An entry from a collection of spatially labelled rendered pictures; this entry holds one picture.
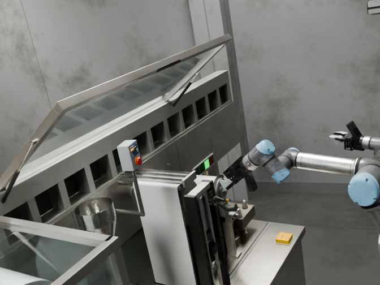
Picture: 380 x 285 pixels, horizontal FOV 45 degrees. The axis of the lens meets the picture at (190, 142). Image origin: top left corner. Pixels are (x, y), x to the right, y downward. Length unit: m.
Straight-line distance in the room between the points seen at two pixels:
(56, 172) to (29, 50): 4.19
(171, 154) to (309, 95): 2.35
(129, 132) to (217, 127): 0.86
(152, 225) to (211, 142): 0.89
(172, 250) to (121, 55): 3.38
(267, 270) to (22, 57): 4.54
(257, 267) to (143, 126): 0.87
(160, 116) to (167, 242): 0.66
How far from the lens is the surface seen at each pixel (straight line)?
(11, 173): 1.63
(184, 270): 2.15
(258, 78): 4.60
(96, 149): 2.01
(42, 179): 1.82
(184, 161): 2.56
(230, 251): 2.36
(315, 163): 2.06
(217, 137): 2.89
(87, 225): 1.66
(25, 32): 5.94
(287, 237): 2.43
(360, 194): 1.86
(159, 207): 2.03
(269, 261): 2.31
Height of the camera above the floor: 2.21
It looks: 19 degrees down
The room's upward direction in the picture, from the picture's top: 10 degrees counter-clockwise
